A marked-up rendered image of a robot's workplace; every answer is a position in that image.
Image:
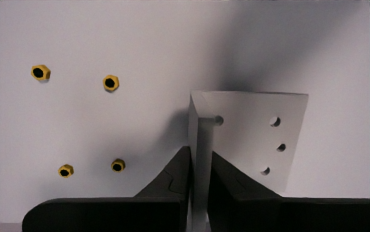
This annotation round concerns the brass hex nut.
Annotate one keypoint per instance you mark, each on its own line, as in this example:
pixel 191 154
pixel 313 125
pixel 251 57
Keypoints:
pixel 118 165
pixel 40 72
pixel 65 171
pixel 111 82

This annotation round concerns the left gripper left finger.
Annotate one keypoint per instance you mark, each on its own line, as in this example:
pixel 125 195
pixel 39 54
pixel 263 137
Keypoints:
pixel 162 206

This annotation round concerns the white l-shaped bracket with holes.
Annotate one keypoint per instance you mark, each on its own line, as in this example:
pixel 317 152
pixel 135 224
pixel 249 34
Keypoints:
pixel 243 137

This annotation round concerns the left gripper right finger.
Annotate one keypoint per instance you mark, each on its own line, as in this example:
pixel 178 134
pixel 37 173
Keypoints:
pixel 238 203

